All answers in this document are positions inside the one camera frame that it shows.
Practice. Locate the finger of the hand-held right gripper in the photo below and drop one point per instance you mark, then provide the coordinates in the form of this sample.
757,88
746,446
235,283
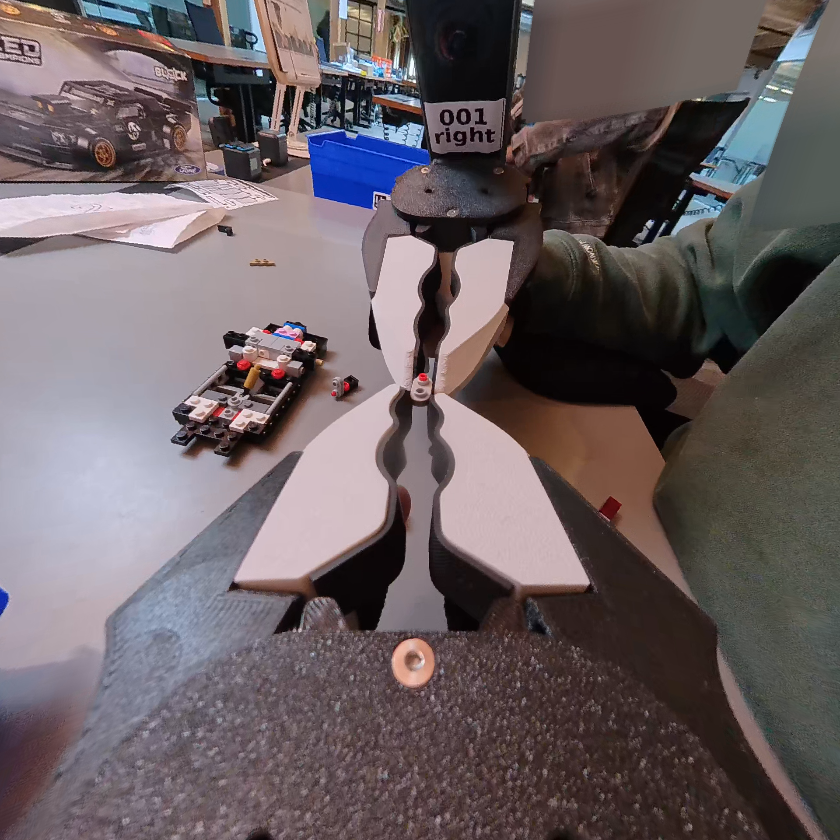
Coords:
483,302
397,302

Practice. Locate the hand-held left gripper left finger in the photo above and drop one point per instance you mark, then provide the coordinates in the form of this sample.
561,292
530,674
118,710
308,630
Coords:
322,519

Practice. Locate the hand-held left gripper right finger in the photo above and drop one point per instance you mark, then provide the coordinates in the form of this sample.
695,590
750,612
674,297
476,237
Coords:
512,519

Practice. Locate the brick car model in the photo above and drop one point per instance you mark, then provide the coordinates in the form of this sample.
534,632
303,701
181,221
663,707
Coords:
250,387

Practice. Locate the person's right forearm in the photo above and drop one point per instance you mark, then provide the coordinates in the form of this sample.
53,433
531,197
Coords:
630,302

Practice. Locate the toy car set box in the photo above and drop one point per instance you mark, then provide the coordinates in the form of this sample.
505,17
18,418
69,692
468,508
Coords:
92,105

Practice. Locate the small red white brick assembly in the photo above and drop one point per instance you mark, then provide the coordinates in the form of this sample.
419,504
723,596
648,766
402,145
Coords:
344,386

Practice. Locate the translucent red brick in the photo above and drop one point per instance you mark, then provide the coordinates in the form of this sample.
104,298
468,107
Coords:
610,507

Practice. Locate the small blue bin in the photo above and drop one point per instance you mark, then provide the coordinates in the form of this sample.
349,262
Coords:
361,164

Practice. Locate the small black box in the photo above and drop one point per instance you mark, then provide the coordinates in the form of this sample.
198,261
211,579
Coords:
272,147
240,160

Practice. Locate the white sticker sheet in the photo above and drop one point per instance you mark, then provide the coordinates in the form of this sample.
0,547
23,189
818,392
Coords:
230,193

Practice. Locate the standing sign board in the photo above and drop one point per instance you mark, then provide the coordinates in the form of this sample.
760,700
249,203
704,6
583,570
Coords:
292,40

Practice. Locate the black office chair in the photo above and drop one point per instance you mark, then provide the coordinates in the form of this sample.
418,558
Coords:
689,158

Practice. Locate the person's torso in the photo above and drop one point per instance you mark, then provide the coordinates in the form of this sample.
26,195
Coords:
761,525

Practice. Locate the white numbered paper bag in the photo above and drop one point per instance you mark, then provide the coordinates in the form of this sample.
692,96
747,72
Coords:
92,217

